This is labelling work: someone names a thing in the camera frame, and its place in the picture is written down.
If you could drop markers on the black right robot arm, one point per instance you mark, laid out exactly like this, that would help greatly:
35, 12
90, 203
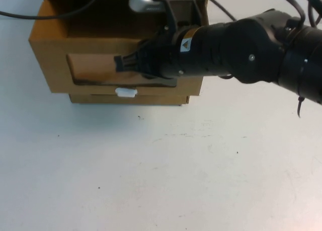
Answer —
239, 52

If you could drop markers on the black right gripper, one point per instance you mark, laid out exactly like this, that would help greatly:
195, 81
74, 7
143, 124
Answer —
158, 57

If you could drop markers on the lower cardboard drawer with window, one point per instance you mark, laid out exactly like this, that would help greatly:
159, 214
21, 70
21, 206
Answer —
188, 100

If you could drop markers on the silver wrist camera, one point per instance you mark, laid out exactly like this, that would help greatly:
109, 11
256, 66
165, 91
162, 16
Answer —
141, 2

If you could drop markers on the brown cardboard windowed drawer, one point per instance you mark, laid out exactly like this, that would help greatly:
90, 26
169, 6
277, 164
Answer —
125, 100
50, 65

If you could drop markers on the black zip tie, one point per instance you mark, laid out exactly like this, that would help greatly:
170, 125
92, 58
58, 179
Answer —
299, 107

